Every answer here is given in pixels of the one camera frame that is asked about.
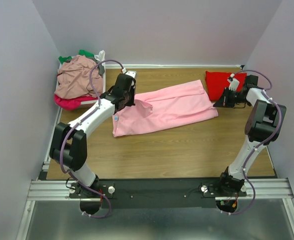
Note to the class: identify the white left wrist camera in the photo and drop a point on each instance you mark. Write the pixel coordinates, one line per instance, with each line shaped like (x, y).
(131, 73)

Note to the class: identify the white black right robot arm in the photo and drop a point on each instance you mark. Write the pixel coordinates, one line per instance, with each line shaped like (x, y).
(262, 127)

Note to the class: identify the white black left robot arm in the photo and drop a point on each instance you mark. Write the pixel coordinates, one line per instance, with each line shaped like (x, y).
(69, 143)

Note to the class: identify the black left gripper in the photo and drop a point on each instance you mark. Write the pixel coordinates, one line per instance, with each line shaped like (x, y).
(131, 102)

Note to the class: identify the dusty pink t shirt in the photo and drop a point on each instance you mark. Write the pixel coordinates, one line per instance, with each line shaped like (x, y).
(74, 79)

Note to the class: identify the grey t shirt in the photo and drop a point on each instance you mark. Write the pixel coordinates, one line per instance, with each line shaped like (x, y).
(101, 69)

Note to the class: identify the magenta t shirt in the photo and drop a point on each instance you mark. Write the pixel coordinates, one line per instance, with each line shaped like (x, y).
(73, 103)

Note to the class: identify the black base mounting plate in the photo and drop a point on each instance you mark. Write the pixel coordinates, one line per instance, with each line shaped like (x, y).
(155, 193)

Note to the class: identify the folded red t shirt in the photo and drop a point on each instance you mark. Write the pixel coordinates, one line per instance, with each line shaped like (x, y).
(216, 83)

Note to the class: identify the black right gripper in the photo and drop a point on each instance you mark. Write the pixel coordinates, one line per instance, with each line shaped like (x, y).
(223, 101)

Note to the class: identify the green t shirt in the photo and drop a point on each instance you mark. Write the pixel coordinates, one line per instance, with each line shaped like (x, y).
(69, 58)

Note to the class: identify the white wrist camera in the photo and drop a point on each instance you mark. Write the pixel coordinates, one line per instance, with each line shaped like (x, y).
(131, 73)
(233, 82)

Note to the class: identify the light pink t shirt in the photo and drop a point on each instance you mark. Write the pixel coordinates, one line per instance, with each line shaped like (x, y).
(163, 109)

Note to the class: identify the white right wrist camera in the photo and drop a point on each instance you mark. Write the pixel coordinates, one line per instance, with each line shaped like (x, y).
(233, 82)

